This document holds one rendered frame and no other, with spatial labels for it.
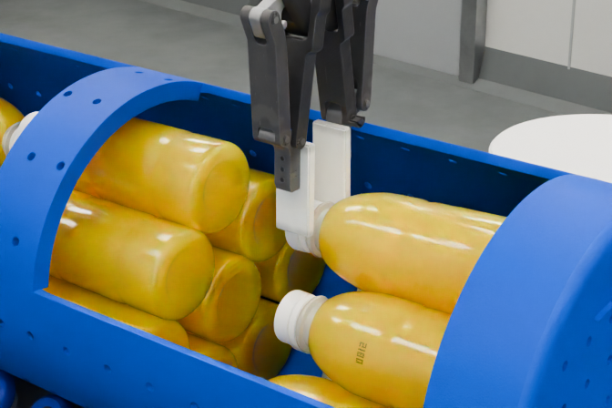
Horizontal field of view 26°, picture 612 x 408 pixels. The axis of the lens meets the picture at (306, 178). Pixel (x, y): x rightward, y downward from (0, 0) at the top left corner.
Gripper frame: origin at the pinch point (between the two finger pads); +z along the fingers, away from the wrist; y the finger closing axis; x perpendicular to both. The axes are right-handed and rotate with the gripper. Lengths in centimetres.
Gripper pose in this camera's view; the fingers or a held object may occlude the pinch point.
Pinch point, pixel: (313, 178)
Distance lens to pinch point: 96.1
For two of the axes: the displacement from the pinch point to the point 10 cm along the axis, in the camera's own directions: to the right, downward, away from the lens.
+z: 0.0, 9.3, 3.7
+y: 6.0, -2.9, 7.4
